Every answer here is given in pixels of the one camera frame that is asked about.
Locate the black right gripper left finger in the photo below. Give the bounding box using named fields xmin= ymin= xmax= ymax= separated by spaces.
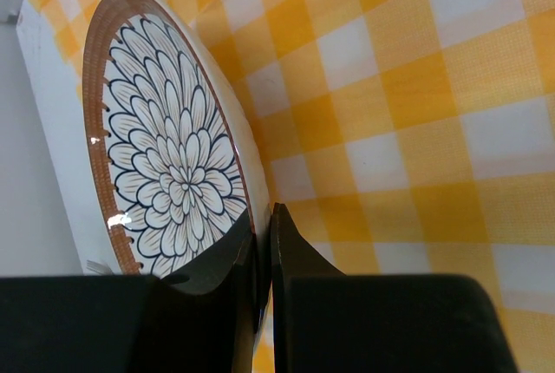
xmin=1 ymin=214 xmax=258 ymax=372

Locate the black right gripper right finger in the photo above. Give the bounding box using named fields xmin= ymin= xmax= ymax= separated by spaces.
xmin=270 ymin=204 xmax=518 ymax=372

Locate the floral patterned ceramic plate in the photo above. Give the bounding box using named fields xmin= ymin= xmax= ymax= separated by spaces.
xmin=82 ymin=0 xmax=271 ymax=330

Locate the yellow white checkered cloth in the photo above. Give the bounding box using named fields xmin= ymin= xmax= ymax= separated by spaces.
xmin=26 ymin=0 xmax=554 ymax=372

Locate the metal fork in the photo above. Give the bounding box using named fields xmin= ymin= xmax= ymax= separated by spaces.
xmin=85 ymin=259 xmax=114 ymax=276

